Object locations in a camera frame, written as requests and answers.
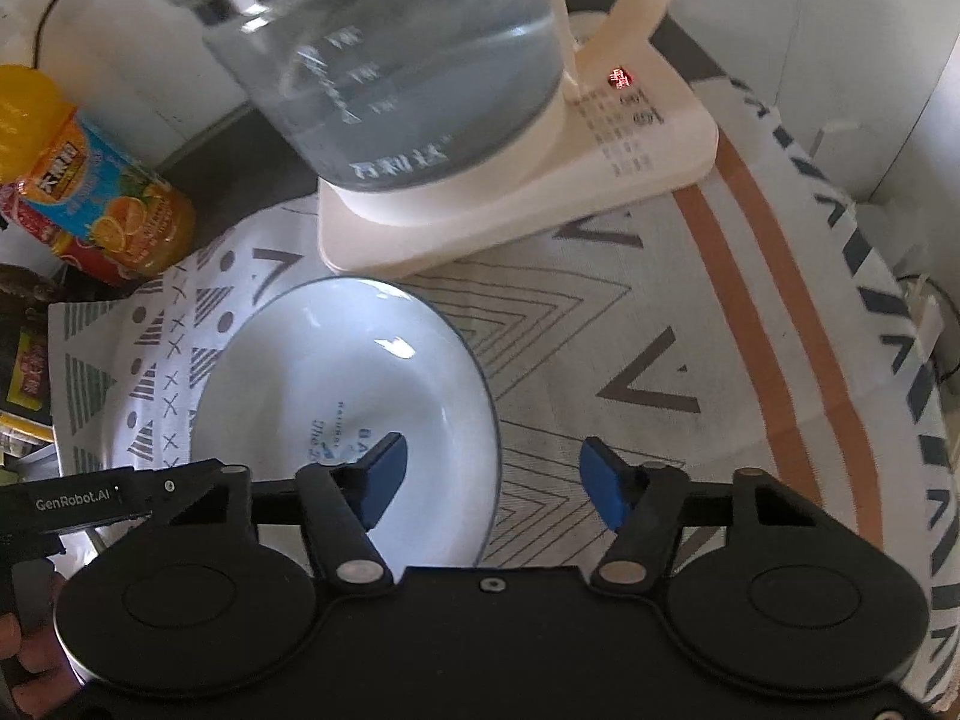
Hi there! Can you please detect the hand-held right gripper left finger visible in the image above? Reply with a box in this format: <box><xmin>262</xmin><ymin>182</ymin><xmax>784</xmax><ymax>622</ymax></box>
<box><xmin>161</xmin><ymin>431</ymin><xmax>410</xmax><ymax>587</ymax></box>

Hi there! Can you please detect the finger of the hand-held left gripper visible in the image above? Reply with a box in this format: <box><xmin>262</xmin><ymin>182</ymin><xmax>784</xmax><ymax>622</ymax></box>
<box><xmin>146</xmin><ymin>463</ymin><xmax>218</xmax><ymax>518</ymax></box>

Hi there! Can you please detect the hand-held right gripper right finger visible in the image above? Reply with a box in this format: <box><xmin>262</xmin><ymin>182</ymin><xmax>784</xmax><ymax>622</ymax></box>
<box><xmin>580</xmin><ymin>435</ymin><xmax>822</xmax><ymax>592</ymax></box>

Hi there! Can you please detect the white plate with blue print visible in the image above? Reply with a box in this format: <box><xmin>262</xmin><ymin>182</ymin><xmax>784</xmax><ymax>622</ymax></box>
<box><xmin>187</xmin><ymin>277</ymin><xmax>502</xmax><ymax>567</ymax></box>

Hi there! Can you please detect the person's left hand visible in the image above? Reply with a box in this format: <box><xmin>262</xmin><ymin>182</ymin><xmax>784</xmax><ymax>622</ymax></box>
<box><xmin>0</xmin><ymin>574</ymin><xmax>72</xmax><ymax>720</ymax></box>

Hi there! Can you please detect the patterned fringed table cloth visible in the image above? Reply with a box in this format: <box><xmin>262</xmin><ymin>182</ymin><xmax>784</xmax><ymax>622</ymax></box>
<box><xmin>49</xmin><ymin>75</ymin><xmax>960</xmax><ymax>713</ymax></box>

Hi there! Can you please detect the red drink can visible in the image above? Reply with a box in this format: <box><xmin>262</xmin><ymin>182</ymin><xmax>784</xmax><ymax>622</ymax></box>
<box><xmin>0</xmin><ymin>191</ymin><xmax>140</xmax><ymax>287</ymax></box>

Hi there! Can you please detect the orange juice bottle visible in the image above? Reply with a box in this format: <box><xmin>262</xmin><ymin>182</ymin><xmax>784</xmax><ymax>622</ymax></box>
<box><xmin>0</xmin><ymin>64</ymin><xmax>197</xmax><ymax>287</ymax></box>

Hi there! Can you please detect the cream kettle base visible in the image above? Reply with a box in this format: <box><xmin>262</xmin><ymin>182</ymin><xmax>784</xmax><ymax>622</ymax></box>
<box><xmin>315</xmin><ymin>37</ymin><xmax>719</xmax><ymax>276</ymax></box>

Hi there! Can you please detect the glass electric kettle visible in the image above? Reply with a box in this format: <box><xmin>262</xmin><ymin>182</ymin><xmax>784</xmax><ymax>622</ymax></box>
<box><xmin>139</xmin><ymin>0</ymin><xmax>687</xmax><ymax>200</ymax></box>

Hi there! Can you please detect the black power cable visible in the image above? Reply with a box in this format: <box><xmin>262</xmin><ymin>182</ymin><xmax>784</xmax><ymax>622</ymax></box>
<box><xmin>28</xmin><ymin>0</ymin><xmax>80</xmax><ymax>72</ymax></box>

